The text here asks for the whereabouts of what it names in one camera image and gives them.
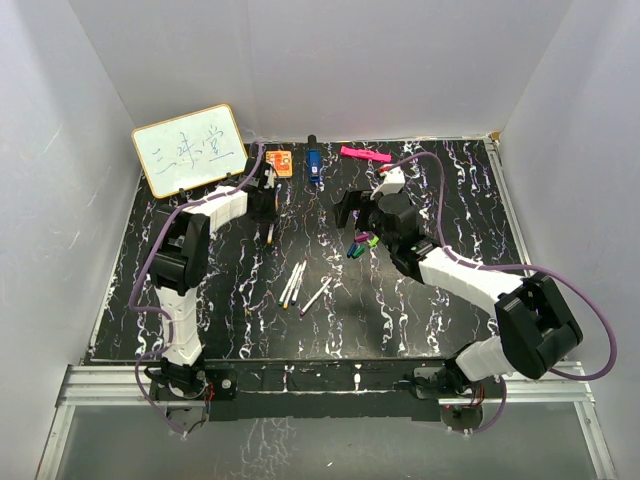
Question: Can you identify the white pen purple tip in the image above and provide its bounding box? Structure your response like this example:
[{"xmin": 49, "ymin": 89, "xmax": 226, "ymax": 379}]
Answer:
[{"xmin": 300, "ymin": 278, "xmax": 332, "ymax": 317}]

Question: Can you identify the blue pen cap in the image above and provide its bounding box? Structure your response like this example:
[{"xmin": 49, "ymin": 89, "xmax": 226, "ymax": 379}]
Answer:
[{"xmin": 347, "ymin": 243, "xmax": 358, "ymax": 258}]

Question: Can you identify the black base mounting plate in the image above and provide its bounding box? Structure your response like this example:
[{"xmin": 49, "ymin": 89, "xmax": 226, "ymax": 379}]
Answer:
[{"xmin": 144, "ymin": 358, "xmax": 501, "ymax": 425}]

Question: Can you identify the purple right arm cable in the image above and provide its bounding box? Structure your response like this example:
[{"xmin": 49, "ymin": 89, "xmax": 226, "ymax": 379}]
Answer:
[{"xmin": 379, "ymin": 152, "xmax": 619, "ymax": 434}]

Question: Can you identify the white pen orange tip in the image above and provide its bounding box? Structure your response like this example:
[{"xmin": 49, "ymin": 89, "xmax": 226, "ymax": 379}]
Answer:
[{"xmin": 283, "ymin": 267, "xmax": 300, "ymax": 309}]

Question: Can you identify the white pen yellow tip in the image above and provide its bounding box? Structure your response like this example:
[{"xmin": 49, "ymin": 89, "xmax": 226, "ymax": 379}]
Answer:
[{"xmin": 266, "ymin": 182, "xmax": 281, "ymax": 245}]

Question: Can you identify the small whiteboard with writing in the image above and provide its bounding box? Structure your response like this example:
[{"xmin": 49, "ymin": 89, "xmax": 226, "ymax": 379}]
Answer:
[{"xmin": 131, "ymin": 104, "xmax": 248, "ymax": 199}]

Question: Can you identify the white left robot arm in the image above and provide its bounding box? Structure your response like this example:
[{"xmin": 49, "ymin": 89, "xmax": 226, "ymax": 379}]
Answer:
[{"xmin": 145, "ymin": 159, "xmax": 277, "ymax": 399}]

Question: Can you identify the white pen blue tip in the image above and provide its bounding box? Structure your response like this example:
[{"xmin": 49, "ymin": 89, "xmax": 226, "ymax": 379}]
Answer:
[{"xmin": 290, "ymin": 259, "xmax": 307, "ymax": 305}]

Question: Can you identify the blue stapler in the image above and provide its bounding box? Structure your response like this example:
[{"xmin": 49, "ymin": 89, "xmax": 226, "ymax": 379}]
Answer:
[{"xmin": 307, "ymin": 135, "xmax": 322, "ymax": 184}]

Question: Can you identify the aluminium front rail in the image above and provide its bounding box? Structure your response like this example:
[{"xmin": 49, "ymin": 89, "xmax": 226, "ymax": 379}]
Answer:
[{"xmin": 56, "ymin": 366, "xmax": 594, "ymax": 407}]

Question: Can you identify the pink utility knife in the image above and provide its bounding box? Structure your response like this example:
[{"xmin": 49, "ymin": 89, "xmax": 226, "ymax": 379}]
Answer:
[{"xmin": 340, "ymin": 145, "xmax": 392, "ymax": 164}]

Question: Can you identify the orange spiral notepad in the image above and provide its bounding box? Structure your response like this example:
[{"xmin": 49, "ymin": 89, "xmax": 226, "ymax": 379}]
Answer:
[{"xmin": 266, "ymin": 150, "xmax": 293, "ymax": 178}]

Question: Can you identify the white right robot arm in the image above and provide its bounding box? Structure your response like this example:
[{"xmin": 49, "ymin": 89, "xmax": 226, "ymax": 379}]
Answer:
[{"xmin": 333, "ymin": 190, "xmax": 583, "ymax": 397}]

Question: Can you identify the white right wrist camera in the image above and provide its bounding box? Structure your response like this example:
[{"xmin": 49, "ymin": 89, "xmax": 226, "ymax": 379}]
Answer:
[{"xmin": 371, "ymin": 166, "xmax": 405, "ymax": 198}]

